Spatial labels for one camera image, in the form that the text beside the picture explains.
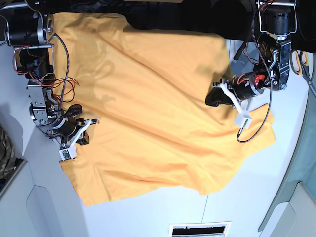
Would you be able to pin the white floor vent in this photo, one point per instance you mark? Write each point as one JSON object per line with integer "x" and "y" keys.
{"x": 217, "y": 229}

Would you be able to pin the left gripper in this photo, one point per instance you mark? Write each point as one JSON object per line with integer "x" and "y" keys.
{"x": 243, "y": 89}

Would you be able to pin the yellow orange t-shirt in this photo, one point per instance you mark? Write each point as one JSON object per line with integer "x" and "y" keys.
{"x": 148, "y": 90}

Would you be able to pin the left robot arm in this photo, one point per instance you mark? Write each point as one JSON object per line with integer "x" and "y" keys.
{"x": 271, "y": 27}

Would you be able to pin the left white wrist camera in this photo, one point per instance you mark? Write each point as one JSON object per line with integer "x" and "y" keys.
{"x": 242, "y": 120}

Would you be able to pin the orange handled scissors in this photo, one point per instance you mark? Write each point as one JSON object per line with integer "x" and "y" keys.
{"x": 299, "y": 62}

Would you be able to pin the camouflage cloth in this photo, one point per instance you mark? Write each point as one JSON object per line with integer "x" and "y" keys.
{"x": 7, "y": 155}

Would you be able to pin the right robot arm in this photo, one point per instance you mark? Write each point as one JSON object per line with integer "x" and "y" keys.
{"x": 29, "y": 31}

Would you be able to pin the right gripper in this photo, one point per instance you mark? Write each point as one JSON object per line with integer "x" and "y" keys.
{"x": 66, "y": 127}

